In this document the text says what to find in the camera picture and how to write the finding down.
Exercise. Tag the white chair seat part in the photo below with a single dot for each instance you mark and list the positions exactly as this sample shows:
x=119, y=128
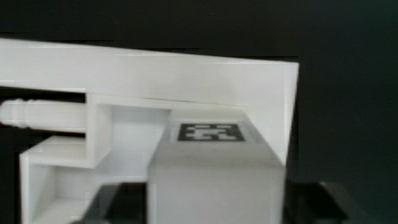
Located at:
x=100, y=126

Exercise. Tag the white U-shaped boundary frame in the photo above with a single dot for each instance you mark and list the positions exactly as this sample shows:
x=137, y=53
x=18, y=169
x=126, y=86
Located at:
x=162, y=76

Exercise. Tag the white chair leg with marker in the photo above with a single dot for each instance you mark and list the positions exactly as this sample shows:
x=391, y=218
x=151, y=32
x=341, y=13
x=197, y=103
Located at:
x=215, y=175

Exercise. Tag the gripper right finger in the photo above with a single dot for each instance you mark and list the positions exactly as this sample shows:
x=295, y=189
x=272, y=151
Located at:
x=318, y=204

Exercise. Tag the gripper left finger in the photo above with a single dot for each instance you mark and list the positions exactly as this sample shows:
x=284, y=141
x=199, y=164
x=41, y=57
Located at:
x=117, y=205

